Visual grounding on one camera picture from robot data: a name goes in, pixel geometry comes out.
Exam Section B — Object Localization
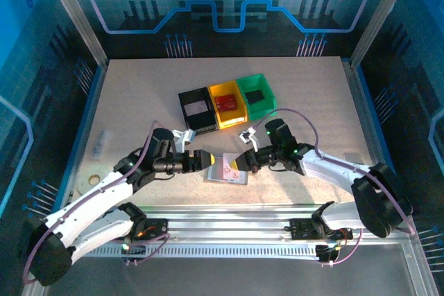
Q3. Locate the white VIP card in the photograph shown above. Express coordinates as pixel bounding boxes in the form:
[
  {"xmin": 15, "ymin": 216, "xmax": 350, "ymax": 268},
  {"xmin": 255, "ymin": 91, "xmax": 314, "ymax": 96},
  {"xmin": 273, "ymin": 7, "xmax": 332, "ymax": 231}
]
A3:
[{"xmin": 221, "ymin": 153, "xmax": 246, "ymax": 183}]

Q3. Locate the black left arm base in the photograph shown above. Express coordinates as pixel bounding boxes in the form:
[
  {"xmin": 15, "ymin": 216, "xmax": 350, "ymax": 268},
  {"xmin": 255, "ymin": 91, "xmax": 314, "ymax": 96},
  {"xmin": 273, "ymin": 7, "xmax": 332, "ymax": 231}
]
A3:
[{"xmin": 105, "ymin": 218, "xmax": 170, "ymax": 241}]

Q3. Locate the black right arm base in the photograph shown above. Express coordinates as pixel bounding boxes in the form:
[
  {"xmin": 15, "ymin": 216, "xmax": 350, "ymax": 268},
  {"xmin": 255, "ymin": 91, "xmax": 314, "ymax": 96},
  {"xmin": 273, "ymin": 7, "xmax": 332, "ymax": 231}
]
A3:
[{"xmin": 289, "ymin": 218, "xmax": 355, "ymax": 241}]

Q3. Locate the white card in bin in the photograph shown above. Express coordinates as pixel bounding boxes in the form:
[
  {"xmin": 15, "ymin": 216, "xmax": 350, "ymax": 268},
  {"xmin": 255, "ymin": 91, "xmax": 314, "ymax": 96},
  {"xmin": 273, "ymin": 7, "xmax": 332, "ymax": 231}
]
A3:
[{"xmin": 183, "ymin": 101, "xmax": 208, "ymax": 116}]

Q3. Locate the red card in bin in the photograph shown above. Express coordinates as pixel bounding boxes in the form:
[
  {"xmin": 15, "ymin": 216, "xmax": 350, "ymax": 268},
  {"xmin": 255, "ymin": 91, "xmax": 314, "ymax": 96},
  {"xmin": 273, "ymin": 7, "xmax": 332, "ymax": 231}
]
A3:
[{"xmin": 214, "ymin": 94, "xmax": 240, "ymax": 110}]

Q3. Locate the black card in bin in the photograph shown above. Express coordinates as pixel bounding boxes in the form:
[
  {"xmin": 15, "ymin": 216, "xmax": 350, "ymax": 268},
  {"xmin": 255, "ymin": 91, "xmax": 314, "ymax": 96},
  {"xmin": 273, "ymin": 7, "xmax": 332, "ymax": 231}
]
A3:
[{"xmin": 244, "ymin": 89, "xmax": 266, "ymax": 105}]

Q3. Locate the black plastic bin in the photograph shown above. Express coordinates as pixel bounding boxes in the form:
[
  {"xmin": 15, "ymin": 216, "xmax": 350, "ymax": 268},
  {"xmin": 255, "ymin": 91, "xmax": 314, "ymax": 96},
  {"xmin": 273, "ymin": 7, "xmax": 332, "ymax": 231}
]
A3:
[{"xmin": 178, "ymin": 87, "xmax": 220, "ymax": 137}]

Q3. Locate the yellow plastic bin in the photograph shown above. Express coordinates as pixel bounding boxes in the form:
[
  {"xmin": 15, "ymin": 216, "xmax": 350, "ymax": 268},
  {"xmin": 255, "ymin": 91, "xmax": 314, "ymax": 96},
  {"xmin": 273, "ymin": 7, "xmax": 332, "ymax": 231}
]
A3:
[{"xmin": 207, "ymin": 80, "xmax": 249, "ymax": 131}]

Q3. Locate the green plastic bin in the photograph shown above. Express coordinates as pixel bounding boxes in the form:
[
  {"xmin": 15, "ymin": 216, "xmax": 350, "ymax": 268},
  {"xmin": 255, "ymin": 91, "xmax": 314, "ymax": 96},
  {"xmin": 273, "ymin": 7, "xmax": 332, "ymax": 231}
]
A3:
[{"xmin": 235, "ymin": 73, "xmax": 278, "ymax": 122}]

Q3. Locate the clear plastic tube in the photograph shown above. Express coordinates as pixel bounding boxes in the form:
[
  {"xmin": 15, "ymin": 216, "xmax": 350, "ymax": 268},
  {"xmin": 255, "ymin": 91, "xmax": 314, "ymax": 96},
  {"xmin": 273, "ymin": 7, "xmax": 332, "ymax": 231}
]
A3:
[{"xmin": 92, "ymin": 130, "xmax": 112, "ymax": 158}]

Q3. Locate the white tape roll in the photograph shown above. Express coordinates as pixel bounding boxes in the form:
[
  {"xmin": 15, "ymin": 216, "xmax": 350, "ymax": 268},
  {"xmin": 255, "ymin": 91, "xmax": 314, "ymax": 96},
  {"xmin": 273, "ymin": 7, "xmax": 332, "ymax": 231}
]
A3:
[{"xmin": 76, "ymin": 166, "xmax": 112, "ymax": 195}]

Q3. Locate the aluminium mounting rail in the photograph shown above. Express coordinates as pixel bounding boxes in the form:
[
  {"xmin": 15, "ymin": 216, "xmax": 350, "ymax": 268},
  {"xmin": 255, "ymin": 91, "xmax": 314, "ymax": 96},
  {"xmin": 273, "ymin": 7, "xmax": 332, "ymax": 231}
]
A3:
[{"xmin": 41, "ymin": 204, "xmax": 417, "ymax": 241}]

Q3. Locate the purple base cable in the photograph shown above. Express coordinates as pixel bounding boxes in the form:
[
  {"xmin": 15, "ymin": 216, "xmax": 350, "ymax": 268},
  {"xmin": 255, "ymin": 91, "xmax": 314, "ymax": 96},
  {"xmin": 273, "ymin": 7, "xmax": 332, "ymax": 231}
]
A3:
[
  {"xmin": 105, "ymin": 228, "xmax": 171, "ymax": 268},
  {"xmin": 321, "ymin": 228, "xmax": 364, "ymax": 268}
]

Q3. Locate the slotted grey cable duct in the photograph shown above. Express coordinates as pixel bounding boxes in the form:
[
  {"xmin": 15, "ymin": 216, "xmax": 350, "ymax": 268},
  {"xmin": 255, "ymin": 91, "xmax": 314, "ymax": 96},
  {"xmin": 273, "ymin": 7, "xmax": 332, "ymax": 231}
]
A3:
[{"xmin": 54, "ymin": 243, "xmax": 323, "ymax": 259}]

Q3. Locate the aluminium side rail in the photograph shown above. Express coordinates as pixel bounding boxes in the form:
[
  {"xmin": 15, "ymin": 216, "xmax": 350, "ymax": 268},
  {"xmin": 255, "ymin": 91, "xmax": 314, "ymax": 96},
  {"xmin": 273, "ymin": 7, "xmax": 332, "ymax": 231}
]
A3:
[{"xmin": 343, "ymin": 60, "xmax": 396, "ymax": 214}]

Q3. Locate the aluminium frame post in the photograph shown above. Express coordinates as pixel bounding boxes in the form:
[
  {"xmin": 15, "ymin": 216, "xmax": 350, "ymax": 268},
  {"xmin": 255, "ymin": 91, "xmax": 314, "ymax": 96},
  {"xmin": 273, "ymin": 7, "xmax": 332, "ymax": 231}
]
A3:
[
  {"xmin": 349, "ymin": 0, "xmax": 417, "ymax": 68},
  {"xmin": 37, "ymin": 0, "xmax": 109, "ymax": 68}
]

